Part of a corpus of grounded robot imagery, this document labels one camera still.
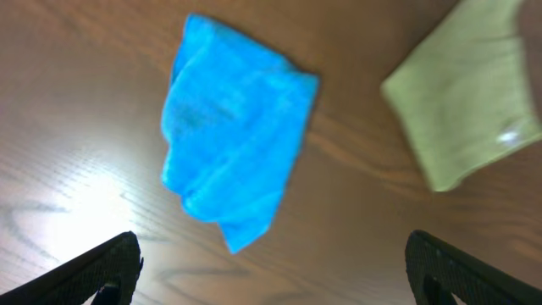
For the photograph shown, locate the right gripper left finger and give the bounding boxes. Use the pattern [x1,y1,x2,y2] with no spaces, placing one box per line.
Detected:
[1,231,143,305]

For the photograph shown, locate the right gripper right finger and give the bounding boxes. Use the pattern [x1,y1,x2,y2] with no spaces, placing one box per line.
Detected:
[405,230,541,305]

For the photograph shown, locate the blue microfiber cloth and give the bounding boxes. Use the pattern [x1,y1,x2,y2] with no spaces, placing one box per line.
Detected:
[161,14,319,253]

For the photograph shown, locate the green cloth unfolded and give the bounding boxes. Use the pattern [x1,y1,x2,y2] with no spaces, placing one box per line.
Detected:
[382,0,541,191]

